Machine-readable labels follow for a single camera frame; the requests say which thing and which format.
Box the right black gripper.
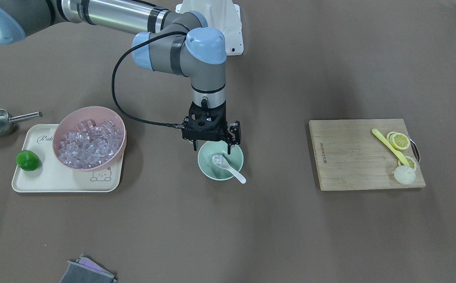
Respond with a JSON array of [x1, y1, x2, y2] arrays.
[[181, 102, 242, 155]]

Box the clear ice cube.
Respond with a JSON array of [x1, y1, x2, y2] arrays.
[[211, 154, 224, 164]]

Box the white ceramic spoon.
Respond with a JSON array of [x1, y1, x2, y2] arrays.
[[214, 157, 246, 184]]

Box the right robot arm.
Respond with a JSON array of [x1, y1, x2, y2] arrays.
[[0, 0, 241, 154]]

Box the mint green bowl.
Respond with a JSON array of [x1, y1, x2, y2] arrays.
[[197, 141, 244, 181]]

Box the pink bowl of ice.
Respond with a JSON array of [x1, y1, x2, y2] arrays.
[[52, 106, 126, 172]]

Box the wooden cutting board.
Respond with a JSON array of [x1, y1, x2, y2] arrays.
[[308, 119, 426, 191]]

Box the cream serving tray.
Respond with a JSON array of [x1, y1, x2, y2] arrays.
[[12, 124, 124, 193]]

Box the grey folded cloth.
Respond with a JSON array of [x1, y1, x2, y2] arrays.
[[59, 255, 117, 283]]

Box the yellow plastic knife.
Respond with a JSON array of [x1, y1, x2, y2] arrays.
[[371, 128, 410, 166]]

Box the lemon slice stack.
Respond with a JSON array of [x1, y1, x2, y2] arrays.
[[386, 131, 411, 151]]

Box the green lime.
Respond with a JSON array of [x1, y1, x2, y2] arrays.
[[15, 150, 41, 171]]

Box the lemon slice near bun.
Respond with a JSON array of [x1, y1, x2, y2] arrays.
[[397, 156, 417, 171]]

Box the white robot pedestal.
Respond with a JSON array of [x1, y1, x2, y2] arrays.
[[175, 0, 244, 56]]

